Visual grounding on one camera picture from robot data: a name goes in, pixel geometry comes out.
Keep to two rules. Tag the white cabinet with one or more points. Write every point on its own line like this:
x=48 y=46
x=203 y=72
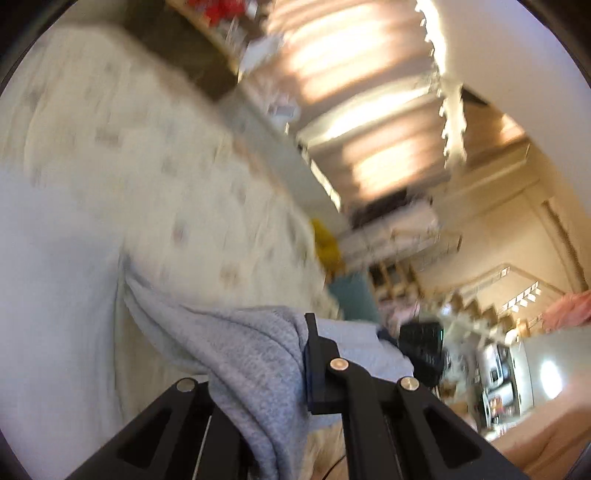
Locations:
x=397 y=230

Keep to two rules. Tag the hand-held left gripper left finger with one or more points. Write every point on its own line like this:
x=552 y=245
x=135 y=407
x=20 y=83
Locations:
x=184 y=429

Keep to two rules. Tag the white printed t-shirt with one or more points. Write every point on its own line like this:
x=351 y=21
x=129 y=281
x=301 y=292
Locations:
x=55 y=300

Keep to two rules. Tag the yellow bear-print duvet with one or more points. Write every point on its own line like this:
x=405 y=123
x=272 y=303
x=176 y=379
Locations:
x=161 y=184

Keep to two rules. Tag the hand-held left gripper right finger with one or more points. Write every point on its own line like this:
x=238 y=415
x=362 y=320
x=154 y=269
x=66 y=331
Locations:
x=323 y=383

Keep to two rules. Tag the wooden desk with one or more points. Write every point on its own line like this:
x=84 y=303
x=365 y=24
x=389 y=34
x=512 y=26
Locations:
x=203 y=46

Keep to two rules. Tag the teal padded bed frame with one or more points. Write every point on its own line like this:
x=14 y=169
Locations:
x=355 y=295

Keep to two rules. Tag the beige curtain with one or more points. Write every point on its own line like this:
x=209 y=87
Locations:
x=360 y=92

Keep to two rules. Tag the grey fleece garment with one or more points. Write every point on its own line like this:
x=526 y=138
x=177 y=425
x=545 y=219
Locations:
x=258 y=360

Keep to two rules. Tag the person's right forearm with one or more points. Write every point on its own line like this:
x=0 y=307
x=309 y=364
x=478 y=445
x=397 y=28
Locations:
x=545 y=443

